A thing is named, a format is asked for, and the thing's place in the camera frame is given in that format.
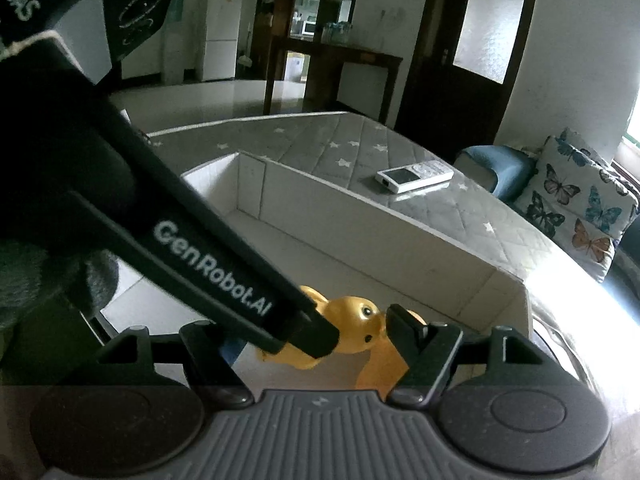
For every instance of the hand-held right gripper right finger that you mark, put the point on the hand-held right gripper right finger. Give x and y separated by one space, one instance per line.
415 345

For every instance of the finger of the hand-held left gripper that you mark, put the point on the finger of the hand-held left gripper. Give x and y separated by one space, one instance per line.
315 335

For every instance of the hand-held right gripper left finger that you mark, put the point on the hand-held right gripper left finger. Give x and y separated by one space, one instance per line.
215 360

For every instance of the yellow toy duck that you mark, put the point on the yellow toy duck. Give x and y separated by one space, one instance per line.
352 320

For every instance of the orange toy piece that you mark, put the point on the orange toy piece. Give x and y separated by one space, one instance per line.
380 370

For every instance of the white cardboard box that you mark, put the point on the white cardboard box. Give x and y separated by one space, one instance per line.
375 240

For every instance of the person's left forearm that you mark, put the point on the person's left forearm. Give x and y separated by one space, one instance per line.
30 280

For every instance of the white remote control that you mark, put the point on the white remote control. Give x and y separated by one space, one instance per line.
415 175

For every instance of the white fridge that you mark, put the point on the white fridge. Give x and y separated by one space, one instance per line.
222 35

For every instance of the white storage bin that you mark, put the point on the white storage bin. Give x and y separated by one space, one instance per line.
296 66

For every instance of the blue sofa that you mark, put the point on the blue sofa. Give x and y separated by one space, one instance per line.
505 165

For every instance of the dark wooden cabinet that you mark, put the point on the dark wooden cabinet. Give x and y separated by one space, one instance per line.
265 20

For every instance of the butterfly print pillow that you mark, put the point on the butterfly print pillow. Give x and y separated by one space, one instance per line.
565 200

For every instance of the white microwave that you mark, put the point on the white microwave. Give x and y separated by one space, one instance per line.
309 27

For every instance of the dark wooden side table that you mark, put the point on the dark wooden side table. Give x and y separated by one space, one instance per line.
350 55

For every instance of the dark wooden door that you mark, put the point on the dark wooden door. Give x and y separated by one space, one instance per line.
430 85

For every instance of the window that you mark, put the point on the window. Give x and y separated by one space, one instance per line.
632 135

